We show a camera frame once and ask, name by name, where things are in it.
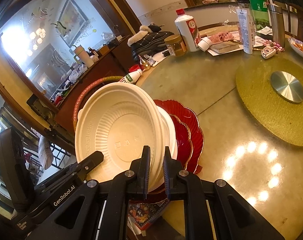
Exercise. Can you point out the green glass bottle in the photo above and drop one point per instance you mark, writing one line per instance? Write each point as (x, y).
(259, 10)

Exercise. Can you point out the small glass ornament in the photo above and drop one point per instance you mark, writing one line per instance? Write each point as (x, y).
(145, 61)

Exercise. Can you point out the colourful patterned box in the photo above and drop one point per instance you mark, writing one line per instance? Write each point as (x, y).
(144, 212)

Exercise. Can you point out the closed book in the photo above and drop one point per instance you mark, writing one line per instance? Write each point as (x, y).
(226, 47)

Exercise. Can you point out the large wall mirror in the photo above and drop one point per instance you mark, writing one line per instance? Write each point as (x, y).
(54, 30)

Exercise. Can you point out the red and yellow hoop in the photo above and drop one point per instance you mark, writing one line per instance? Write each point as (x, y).
(81, 97)

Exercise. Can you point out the white liquor bottle red label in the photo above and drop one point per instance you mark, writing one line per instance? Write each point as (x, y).
(187, 32)

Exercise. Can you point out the ribbed cream plastic bowl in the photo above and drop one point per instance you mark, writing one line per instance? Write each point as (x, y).
(116, 130)

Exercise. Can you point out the black boots with fur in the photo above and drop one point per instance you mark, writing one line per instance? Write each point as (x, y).
(151, 38)

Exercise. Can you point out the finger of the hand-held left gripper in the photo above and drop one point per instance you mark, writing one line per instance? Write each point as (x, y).
(94, 158)

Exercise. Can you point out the small white cup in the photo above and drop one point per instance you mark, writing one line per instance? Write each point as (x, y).
(204, 44)

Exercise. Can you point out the metal thermos flask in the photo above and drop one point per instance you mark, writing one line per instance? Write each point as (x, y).
(277, 25)

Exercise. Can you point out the small red scalloped plate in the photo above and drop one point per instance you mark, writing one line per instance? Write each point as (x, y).
(182, 140)

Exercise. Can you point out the red scalloped plate gold rim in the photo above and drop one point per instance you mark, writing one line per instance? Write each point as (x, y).
(192, 120)

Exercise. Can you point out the small white bottle green label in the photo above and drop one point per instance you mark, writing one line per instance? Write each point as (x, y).
(130, 77)

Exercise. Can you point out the patterned key case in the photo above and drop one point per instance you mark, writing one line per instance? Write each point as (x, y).
(268, 52)

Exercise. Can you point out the pink cloth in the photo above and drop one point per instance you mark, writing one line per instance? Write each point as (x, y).
(221, 37)

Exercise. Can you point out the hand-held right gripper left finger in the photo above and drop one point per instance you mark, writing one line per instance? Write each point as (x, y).
(146, 171)

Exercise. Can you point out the amber glass jar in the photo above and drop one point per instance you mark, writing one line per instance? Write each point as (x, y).
(176, 46)

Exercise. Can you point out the round metal disc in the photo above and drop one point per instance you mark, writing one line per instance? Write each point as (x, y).
(287, 87)

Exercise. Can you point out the blue patterned plate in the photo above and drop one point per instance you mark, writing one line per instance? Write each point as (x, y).
(299, 51)

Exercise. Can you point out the wooden sideboard cabinet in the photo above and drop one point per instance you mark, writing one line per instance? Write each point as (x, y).
(91, 90)

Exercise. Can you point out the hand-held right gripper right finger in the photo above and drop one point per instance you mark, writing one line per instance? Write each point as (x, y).
(166, 173)

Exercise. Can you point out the smooth white plastic bowl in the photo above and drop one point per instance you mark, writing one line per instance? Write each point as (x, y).
(172, 140)

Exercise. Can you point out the wooden chair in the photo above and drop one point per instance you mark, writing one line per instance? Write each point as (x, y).
(296, 17)

